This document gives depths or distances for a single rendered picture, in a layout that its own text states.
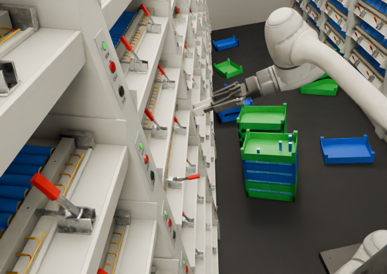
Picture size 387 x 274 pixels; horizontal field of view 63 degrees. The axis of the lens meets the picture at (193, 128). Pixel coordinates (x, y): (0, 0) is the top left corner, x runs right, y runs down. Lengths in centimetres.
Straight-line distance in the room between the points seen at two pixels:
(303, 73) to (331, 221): 116
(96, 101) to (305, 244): 158
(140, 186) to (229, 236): 138
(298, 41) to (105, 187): 63
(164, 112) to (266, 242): 116
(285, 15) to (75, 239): 72
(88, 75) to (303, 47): 60
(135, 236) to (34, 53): 38
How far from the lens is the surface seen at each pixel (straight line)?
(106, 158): 51
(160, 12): 115
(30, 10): 44
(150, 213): 64
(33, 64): 36
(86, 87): 49
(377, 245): 131
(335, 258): 159
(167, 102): 99
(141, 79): 72
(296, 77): 102
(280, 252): 187
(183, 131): 116
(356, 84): 89
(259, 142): 199
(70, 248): 41
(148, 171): 62
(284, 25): 89
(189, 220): 110
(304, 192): 213
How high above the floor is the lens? 158
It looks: 35 degrees down
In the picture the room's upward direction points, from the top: 13 degrees counter-clockwise
